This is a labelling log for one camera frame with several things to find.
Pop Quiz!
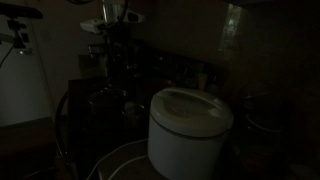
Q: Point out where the thick black hose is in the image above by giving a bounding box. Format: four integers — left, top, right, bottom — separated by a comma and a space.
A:
54, 90, 75, 164

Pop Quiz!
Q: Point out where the black camera on stand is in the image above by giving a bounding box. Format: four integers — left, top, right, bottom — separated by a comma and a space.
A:
0, 2, 44, 56

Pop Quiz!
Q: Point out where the small steel pot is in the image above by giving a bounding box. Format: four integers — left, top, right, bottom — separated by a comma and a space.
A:
122, 102, 147, 126

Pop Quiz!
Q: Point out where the black frying pan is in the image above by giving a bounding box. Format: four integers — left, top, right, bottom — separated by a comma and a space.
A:
242, 91, 296, 135

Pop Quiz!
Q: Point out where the white wrist mount plate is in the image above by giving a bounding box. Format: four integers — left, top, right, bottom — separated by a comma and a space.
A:
79, 10, 147, 35

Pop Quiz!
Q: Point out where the white power cable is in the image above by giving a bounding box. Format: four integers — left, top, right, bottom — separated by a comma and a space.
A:
87, 137, 150, 180

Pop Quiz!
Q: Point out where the white rice cooker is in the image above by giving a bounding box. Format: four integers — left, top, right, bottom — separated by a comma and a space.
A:
147, 86, 235, 180

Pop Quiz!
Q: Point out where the big dark pot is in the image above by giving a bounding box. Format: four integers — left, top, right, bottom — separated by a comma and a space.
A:
86, 86, 130, 125

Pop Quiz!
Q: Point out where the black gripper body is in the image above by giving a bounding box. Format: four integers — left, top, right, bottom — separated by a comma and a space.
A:
105, 23, 138, 79

